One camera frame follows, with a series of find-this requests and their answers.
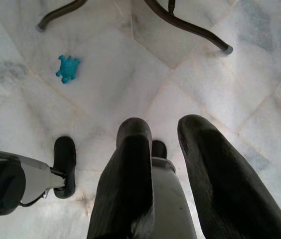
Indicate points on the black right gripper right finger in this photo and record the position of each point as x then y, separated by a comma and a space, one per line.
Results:
220, 189

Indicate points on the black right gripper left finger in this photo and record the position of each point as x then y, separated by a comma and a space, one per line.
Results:
125, 179

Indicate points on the black robot right foot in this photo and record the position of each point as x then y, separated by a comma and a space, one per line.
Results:
159, 149

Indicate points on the black robot foot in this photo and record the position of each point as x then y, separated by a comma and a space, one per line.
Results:
159, 149
65, 154

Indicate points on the grey robot right leg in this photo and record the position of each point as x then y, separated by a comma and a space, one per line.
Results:
170, 199

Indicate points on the grey robot leg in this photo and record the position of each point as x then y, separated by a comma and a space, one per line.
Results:
3, 181
170, 199

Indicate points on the black robot left foot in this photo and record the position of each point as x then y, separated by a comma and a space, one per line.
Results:
65, 154

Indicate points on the grey robot left leg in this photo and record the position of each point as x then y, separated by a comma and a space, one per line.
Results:
3, 181

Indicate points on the blue toy turtle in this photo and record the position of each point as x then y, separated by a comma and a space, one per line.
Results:
67, 68

